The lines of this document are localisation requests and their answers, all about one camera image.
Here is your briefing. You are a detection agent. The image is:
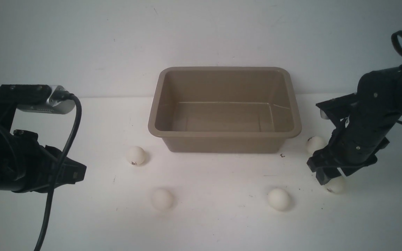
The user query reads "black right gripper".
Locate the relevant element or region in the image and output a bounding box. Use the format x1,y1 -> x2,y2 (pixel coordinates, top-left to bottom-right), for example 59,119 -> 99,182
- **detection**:
307,93 -> 401,185

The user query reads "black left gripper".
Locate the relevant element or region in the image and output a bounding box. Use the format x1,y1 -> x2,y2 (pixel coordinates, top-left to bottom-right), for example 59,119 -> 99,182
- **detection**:
0,130 -> 87,193

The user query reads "white ping-pong ball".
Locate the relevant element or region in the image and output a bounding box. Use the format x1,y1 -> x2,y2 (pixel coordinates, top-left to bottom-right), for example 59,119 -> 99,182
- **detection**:
151,189 -> 174,211
306,136 -> 327,155
126,146 -> 146,165
324,176 -> 346,194
267,188 -> 291,211

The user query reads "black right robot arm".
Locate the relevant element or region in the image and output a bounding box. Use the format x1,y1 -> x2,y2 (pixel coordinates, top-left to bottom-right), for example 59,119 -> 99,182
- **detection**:
307,67 -> 402,185

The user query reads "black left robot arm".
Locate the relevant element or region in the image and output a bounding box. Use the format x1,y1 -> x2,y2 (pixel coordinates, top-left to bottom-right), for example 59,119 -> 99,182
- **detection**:
0,124 -> 62,193

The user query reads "brown plastic bin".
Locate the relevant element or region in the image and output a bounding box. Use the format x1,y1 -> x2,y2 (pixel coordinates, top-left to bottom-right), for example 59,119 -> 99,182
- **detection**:
148,67 -> 302,154

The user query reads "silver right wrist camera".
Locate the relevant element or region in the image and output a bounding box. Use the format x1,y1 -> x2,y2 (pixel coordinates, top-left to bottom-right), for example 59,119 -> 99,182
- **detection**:
320,109 -> 330,120

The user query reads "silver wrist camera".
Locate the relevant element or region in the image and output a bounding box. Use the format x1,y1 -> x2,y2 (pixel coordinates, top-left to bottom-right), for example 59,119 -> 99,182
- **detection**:
320,109 -> 330,120
17,85 -> 75,115

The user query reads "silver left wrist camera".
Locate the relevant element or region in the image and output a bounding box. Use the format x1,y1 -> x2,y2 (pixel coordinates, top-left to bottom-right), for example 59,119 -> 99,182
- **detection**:
17,85 -> 75,115

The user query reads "black left camera cable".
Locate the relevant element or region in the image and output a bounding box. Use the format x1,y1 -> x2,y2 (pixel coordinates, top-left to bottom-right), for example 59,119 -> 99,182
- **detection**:
33,91 -> 82,251

